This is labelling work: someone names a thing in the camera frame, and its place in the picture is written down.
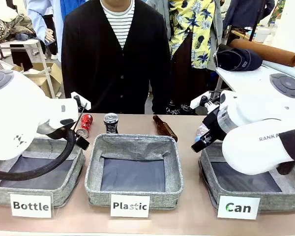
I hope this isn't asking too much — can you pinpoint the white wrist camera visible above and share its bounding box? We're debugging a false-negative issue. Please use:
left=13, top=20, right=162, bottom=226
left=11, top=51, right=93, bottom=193
left=189, top=90, right=221, bottom=110
left=70, top=91, right=91, bottom=110

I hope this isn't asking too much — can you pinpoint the brown glass bottle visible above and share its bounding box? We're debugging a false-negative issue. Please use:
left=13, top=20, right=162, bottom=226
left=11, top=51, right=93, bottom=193
left=152, top=115, right=179, bottom=143

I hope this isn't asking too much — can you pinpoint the white Can label card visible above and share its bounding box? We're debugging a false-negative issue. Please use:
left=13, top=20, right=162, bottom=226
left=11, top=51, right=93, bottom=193
left=217, top=195, right=261, bottom=220

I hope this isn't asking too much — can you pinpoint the person in yellow floral shirt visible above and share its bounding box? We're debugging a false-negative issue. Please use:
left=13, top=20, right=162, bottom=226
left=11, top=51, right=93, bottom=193
left=146, top=0, right=224, bottom=116

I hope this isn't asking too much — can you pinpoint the white bucket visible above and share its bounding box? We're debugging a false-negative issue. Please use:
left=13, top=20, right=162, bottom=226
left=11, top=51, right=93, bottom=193
left=254, top=26, right=271, bottom=43

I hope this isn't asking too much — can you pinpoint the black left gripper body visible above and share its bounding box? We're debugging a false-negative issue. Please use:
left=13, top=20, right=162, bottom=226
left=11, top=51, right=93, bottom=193
left=47, top=124, right=77, bottom=141

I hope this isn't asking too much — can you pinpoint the grey fabric basket can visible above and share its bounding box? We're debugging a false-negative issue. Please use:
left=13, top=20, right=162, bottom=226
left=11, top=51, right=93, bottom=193
left=198, top=141, right=295, bottom=213

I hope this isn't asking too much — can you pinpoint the white Plastic label card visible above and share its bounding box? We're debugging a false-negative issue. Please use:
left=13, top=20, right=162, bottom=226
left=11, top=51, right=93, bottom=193
left=110, top=194, right=150, bottom=218

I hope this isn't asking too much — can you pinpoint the black drink can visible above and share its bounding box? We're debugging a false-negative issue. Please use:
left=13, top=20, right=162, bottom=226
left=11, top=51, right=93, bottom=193
left=103, top=112, right=119, bottom=135

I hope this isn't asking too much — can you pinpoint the clear crushed plastic bottle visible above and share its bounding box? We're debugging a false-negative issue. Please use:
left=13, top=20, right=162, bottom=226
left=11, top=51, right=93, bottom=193
left=194, top=122, right=210, bottom=144

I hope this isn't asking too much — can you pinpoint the pile of patterned clothes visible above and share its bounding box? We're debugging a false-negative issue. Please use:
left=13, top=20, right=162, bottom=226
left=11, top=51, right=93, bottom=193
left=0, top=13, right=37, bottom=42

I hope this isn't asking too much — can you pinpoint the person in black cardigan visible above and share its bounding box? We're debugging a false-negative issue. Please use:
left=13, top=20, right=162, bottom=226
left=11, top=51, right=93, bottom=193
left=61, top=0, right=173, bottom=115

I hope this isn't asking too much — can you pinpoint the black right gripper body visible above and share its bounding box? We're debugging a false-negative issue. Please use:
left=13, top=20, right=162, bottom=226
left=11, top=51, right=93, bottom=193
left=203, top=109, right=228, bottom=144

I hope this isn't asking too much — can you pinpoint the white background table frame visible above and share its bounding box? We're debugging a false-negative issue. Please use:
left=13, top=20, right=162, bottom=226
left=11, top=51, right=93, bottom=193
left=0, top=38, right=58, bottom=99

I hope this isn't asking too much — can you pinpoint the grey fabric basket bottle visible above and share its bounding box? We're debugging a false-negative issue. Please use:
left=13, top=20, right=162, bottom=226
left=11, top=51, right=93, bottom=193
left=0, top=136, right=86, bottom=208

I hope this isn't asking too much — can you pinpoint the crushed red can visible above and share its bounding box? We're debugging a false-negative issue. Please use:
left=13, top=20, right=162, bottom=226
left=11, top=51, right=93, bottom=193
left=76, top=114, right=94, bottom=139

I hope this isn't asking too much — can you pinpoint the grey fabric basket plastic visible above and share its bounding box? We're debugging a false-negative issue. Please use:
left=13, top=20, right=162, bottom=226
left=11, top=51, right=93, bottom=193
left=85, top=133, right=184, bottom=210

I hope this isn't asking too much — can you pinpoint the open cardboard box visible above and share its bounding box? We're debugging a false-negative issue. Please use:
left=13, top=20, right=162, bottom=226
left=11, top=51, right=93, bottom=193
left=12, top=62, right=63, bottom=99

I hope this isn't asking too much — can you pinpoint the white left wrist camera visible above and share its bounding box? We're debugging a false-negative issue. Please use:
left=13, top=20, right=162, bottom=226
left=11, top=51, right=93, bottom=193
left=70, top=91, right=91, bottom=110

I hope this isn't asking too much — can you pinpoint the brown rolled sheet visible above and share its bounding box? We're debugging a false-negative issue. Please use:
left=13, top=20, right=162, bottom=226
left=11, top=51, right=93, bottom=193
left=230, top=38, right=295, bottom=68

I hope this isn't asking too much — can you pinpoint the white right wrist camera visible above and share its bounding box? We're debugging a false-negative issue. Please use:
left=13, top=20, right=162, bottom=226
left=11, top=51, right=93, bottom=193
left=189, top=90, right=221, bottom=110

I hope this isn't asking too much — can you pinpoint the navy baseball cap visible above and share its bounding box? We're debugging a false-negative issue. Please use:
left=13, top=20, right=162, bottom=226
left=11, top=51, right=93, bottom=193
left=215, top=44, right=263, bottom=72

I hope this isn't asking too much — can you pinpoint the white Bottle label card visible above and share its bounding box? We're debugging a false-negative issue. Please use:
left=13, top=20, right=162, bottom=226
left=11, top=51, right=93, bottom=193
left=9, top=193, right=52, bottom=219

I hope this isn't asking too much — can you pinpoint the pale rolled paper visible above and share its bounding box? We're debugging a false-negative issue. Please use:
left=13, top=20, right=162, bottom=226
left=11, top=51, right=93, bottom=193
left=262, top=60, right=295, bottom=80

